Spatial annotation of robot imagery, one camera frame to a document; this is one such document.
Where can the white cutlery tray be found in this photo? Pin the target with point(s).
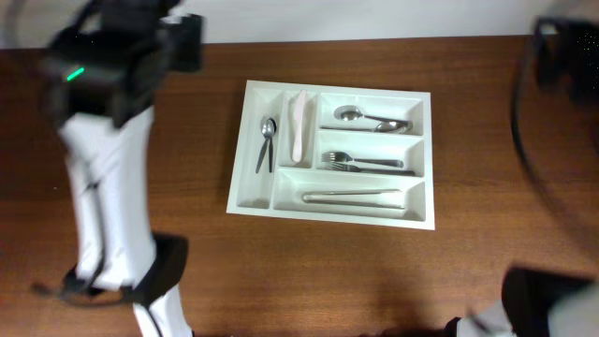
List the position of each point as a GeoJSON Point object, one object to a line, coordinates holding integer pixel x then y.
{"type": "Point", "coordinates": [278, 194]}

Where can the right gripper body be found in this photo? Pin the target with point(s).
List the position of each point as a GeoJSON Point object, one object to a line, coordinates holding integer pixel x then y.
{"type": "Point", "coordinates": [584, 51]}

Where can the small teaspoon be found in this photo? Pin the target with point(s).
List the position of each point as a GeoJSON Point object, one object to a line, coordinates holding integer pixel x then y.
{"type": "Point", "coordinates": [261, 155]}
{"type": "Point", "coordinates": [269, 130]}

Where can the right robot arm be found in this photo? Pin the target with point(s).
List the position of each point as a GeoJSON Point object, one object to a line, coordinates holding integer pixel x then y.
{"type": "Point", "coordinates": [534, 302]}

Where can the pink plastic knife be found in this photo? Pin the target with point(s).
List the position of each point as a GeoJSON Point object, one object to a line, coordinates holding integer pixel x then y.
{"type": "Point", "coordinates": [298, 113]}

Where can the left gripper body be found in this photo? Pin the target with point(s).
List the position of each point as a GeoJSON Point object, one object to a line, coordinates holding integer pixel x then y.
{"type": "Point", "coordinates": [181, 50]}

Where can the metal tongs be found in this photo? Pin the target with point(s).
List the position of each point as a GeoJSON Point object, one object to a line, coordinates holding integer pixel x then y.
{"type": "Point", "coordinates": [373, 198]}

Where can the large spoon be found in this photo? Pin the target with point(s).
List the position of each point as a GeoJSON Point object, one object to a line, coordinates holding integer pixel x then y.
{"type": "Point", "coordinates": [383, 127]}
{"type": "Point", "coordinates": [351, 113]}

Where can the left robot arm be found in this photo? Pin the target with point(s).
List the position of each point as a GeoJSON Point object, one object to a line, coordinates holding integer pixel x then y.
{"type": "Point", "coordinates": [102, 72]}

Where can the metal fork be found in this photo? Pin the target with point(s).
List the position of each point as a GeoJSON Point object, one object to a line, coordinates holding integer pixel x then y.
{"type": "Point", "coordinates": [342, 157]}
{"type": "Point", "coordinates": [355, 169]}

